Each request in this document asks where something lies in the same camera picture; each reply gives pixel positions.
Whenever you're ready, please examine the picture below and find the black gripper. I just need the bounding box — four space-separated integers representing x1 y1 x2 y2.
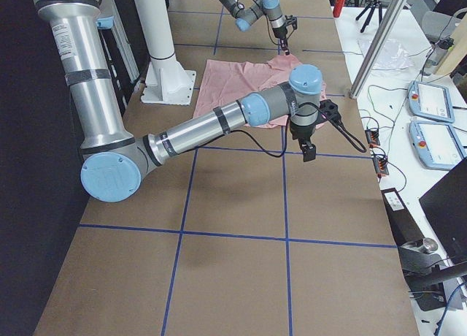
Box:
290 99 339 162
272 15 298 56

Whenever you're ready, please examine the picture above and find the pink snoopy t-shirt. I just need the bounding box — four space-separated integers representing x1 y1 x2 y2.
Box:
192 54 328 129

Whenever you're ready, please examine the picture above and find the orange black connector block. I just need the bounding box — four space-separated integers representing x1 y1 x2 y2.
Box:
365 129 380 148

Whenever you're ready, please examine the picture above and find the red cylinder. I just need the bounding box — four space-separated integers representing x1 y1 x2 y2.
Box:
333 0 346 18

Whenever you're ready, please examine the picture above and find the black tripod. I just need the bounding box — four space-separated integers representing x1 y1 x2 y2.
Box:
355 0 383 33

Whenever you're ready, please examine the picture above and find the clear plastic bag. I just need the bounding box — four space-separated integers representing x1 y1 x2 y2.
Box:
373 39 414 70

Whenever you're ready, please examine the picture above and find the black box with label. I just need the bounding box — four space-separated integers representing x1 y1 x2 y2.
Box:
381 188 425 253

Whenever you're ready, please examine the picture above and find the lower teach pendant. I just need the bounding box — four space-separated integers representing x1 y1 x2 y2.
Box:
409 121 466 171

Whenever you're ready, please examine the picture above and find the teach pendant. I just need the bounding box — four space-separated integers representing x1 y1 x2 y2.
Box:
407 81 455 123
409 121 466 171

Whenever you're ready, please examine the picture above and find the upper teach pendant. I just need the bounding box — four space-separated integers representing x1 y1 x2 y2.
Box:
407 81 455 123

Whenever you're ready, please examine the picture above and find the black monitor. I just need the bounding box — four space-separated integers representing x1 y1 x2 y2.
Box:
419 160 467 263

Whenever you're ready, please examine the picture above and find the metal cylinder clamp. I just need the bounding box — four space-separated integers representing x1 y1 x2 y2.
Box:
401 237 439 254

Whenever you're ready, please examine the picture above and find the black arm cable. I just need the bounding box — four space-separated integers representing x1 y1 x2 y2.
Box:
229 104 368 159
196 0 284 56

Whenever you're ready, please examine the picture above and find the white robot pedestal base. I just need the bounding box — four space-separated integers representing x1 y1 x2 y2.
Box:
134 0 196 105

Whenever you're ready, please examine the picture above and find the aluminium frame post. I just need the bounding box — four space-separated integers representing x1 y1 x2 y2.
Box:
350 0 407 99

